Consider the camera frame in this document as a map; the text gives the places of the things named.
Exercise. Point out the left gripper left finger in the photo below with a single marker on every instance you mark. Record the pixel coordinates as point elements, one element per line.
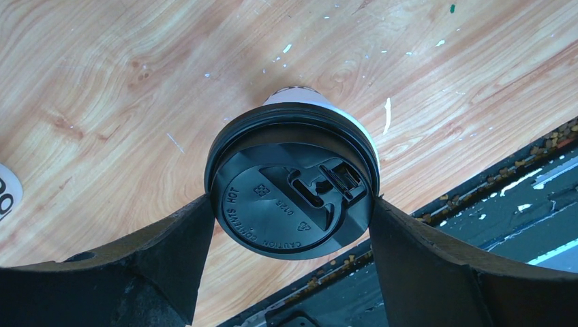
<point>150,277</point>

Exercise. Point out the black plastic cup lid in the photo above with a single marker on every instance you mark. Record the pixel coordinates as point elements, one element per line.
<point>293,181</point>

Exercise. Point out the stack of white paper cups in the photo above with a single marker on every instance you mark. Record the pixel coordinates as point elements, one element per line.
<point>11,191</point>

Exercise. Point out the white paper coffee cup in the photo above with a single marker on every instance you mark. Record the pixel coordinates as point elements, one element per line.
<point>306,95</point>

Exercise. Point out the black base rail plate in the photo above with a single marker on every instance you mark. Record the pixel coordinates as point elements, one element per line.
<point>498,250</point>

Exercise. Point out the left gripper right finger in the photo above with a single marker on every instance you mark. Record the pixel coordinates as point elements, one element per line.
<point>429,278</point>

